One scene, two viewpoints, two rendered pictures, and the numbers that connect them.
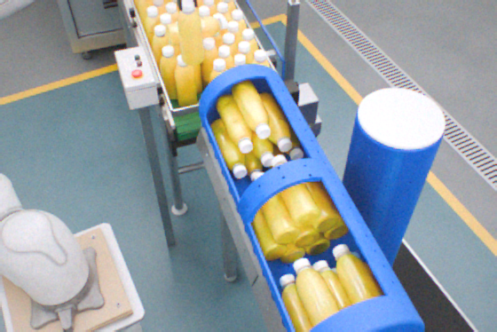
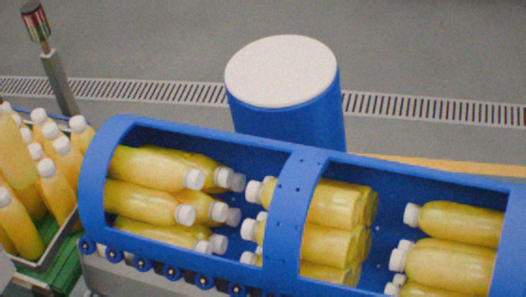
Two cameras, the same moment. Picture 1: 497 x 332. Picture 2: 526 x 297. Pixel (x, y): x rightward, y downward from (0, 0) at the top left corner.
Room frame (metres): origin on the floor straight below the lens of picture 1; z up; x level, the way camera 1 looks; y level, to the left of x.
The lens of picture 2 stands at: (0.24, 0.50, 2.17)
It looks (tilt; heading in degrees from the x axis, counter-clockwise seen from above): 44 degrees down; 319
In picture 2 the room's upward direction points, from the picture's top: 12 degrees counter-clockwise
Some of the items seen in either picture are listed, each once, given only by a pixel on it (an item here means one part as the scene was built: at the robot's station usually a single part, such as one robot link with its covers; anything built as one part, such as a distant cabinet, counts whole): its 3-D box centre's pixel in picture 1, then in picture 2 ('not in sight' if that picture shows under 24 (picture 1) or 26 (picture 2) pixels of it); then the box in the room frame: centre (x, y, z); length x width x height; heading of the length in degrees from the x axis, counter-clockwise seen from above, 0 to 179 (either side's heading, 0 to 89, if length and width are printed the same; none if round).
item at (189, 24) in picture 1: (190, 34); (8, 146); (1.38, 0.17, 1.27); 0.07 x 0.07 x 0.19
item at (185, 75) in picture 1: (185, 83); (18, 225); (1.47, 0.22, 1.00); 0.07 x 0.07 x 0.19
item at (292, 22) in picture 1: (286, 106); (101, 186); (1.82, -0.18, 0.55); 0.04 x 0.04 x 1.10; 19
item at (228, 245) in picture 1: (228, 240); not in sight; (1.25, 0.08, 0.31); 0.06 x 0.06 x 0.63; 19
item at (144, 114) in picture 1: (157, 177); not in sight; (1.44, 0.38, 0.50); 0.04 x 0.04 x 1.00; 19
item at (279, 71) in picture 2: (400, 117); (280, 69); (1.26, -0.50, 1.03); 0.28 x 0.28 x 0.01
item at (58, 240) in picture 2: (229, 100); (82, 204); (1.41, 0.06, 0.96); 0.40 x 0.01 x 0.03; 109
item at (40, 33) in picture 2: not in sight; (38, 28); (1.82, -0.18, 1.18); 0.06 x 0.06 x 0.05
